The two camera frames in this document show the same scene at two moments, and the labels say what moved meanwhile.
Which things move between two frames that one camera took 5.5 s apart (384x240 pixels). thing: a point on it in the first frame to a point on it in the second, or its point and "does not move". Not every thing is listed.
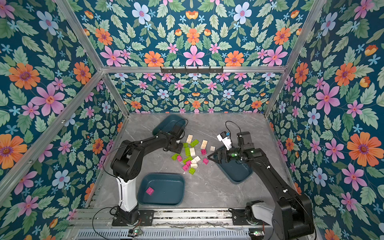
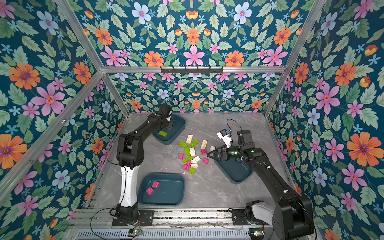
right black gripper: (225, 152) does not move
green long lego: (187, 151) does not move
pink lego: (150, 190) does not move
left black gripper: (179, 149) to (166, 127)
